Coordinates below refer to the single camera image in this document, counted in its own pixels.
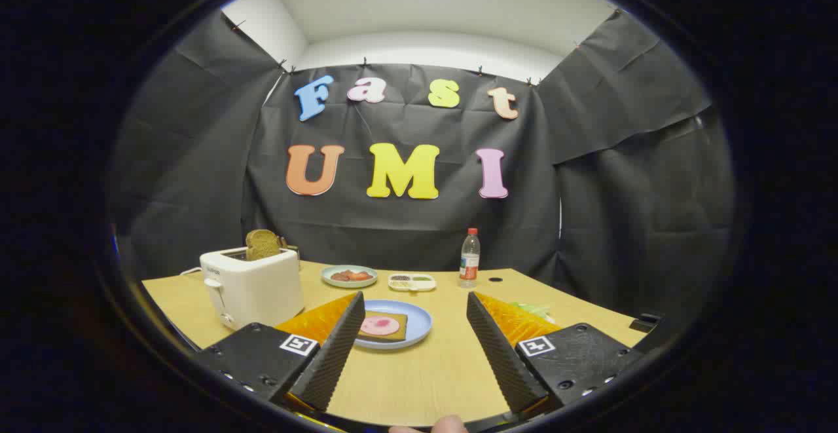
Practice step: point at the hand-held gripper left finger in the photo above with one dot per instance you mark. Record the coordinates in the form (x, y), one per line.
(337, 348)

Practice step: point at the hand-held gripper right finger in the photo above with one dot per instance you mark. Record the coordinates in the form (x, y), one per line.
(497, 348)

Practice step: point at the green lettuce leaf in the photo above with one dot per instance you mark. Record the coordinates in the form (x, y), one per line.
(533, 308)

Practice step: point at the brown bread slice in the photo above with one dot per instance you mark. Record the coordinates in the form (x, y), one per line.
(400, 334)
(263, 246)

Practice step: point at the pink ham slice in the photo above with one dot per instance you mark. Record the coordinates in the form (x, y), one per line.
(380, 325)

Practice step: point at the small pale green plate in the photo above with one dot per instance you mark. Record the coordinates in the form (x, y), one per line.
(340, 284)

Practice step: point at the brown meat patty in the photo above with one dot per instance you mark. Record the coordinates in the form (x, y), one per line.
(339, 276)

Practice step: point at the red tomato slice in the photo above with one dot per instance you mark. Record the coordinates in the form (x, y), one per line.
(361, 276)

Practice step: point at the blue round plate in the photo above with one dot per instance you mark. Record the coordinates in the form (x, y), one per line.
(419, 321)

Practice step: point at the clear water bottle red cap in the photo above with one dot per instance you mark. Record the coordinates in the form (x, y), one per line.
(469, 263)

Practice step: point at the white divided condiment tray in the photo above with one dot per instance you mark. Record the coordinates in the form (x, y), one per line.
(429, 283)

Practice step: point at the white toaster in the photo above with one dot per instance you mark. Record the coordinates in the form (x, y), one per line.
(255, 289)

